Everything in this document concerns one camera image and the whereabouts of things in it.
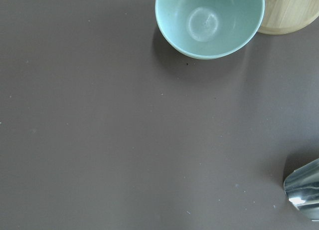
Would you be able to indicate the mint green bowl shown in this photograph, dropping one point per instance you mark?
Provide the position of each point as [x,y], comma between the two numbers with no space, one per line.
[208,29]

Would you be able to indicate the wooden cup tree stand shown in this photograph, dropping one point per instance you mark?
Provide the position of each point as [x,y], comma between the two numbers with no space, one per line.
[287,16]

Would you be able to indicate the metal scoop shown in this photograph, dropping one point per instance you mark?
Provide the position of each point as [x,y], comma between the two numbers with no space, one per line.
[302,190]

